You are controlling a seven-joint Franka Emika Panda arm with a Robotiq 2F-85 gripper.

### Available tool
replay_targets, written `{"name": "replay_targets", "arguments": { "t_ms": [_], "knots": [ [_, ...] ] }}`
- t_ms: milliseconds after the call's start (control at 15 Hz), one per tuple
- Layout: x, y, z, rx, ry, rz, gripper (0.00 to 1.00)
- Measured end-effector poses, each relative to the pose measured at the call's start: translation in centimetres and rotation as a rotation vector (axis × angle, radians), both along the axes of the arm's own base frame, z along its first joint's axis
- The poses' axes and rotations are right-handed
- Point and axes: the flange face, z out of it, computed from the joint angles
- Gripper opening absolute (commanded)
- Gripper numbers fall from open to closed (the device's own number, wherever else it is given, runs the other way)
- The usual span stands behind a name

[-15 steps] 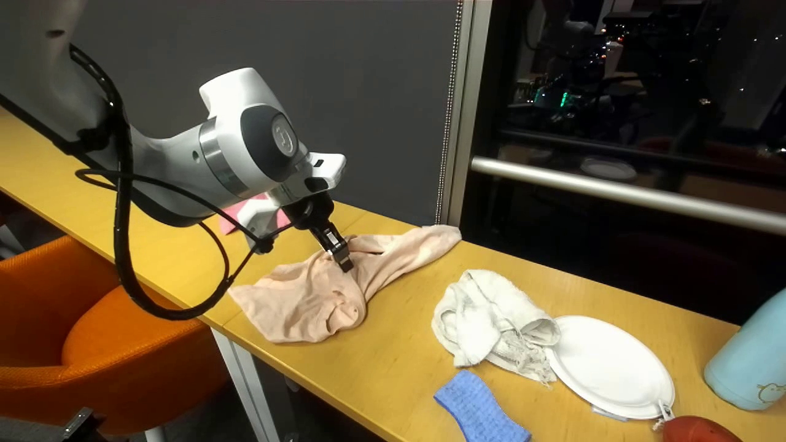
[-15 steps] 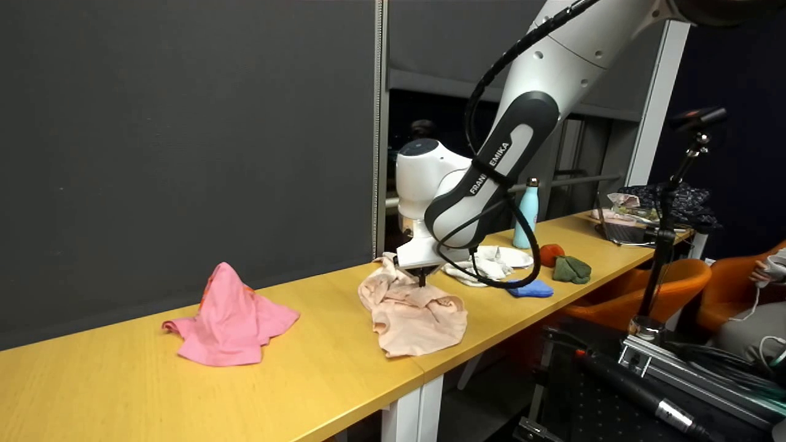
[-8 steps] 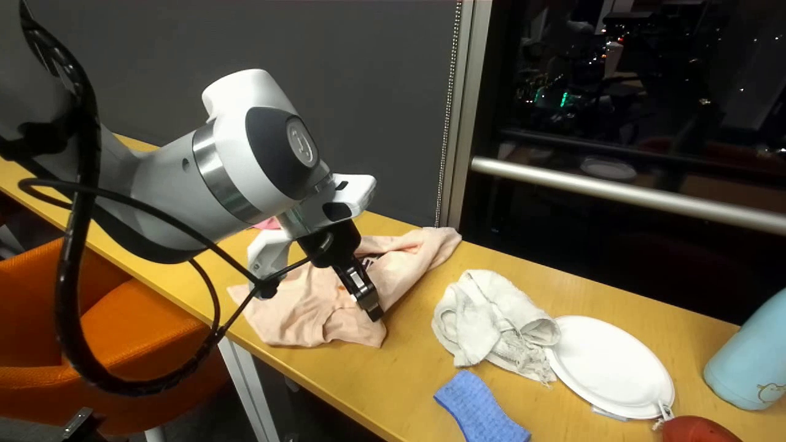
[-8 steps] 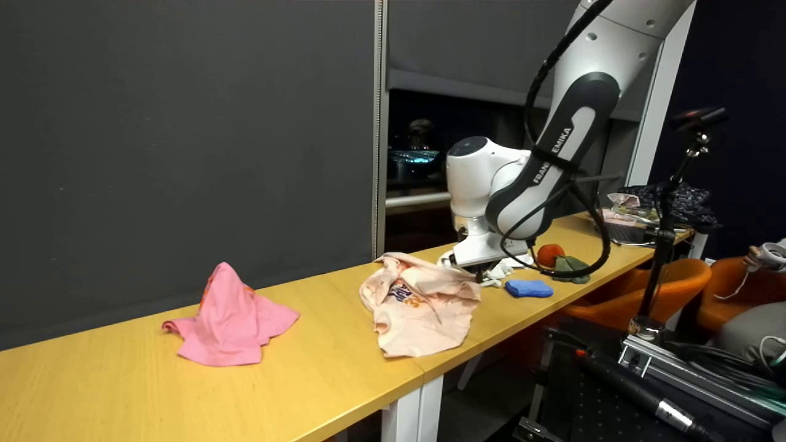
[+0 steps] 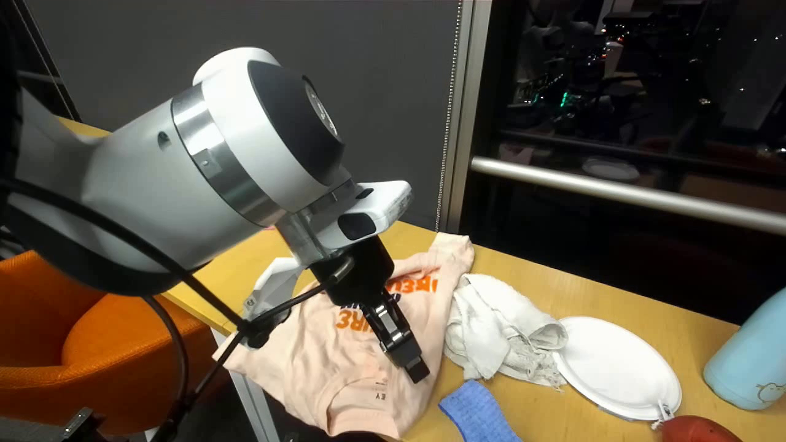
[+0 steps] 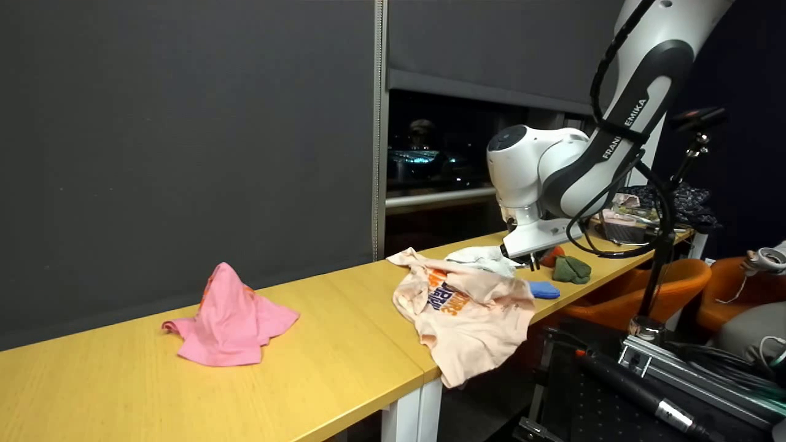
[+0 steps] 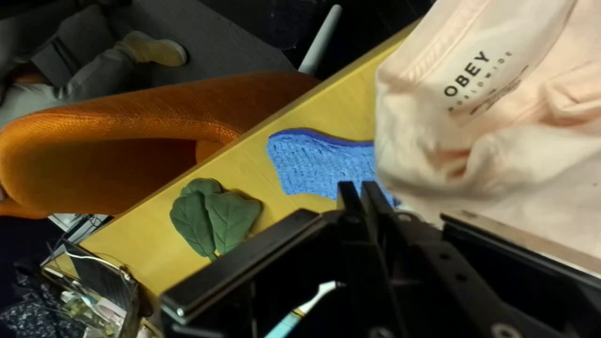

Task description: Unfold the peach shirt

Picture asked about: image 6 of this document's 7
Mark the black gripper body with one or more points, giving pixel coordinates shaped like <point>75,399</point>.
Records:
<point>533,262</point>

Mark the peach shirt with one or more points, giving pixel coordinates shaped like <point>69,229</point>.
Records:
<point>476,327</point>

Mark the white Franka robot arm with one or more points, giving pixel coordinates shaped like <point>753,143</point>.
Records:
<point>531,164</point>

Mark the blue cloth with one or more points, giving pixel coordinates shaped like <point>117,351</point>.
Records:
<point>544,290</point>

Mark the green cloth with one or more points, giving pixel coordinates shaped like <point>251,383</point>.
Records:
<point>571,269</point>

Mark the bowl with items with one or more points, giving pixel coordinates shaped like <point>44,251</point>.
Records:
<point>629,223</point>

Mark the orange fabric chair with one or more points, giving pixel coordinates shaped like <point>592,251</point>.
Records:
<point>647,290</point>
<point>737,285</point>

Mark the silver metal handrail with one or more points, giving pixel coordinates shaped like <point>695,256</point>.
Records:
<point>434,198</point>

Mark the dark patterned cloth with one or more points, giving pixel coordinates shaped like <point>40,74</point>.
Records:
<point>695,204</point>

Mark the black pole silver tip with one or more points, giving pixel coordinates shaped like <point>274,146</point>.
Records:
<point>647,397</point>

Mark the white table leg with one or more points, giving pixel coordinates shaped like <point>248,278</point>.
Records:
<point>413,414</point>

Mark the pink cloth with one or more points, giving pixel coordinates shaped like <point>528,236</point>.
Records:
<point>229,323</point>

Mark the black camera stand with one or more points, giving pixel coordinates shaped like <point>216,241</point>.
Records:
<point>663,262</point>

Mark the aluminium rail frame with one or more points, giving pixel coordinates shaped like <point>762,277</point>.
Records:
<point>695,381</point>

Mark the grey window frame post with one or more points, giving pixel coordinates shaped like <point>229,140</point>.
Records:
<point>380,124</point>

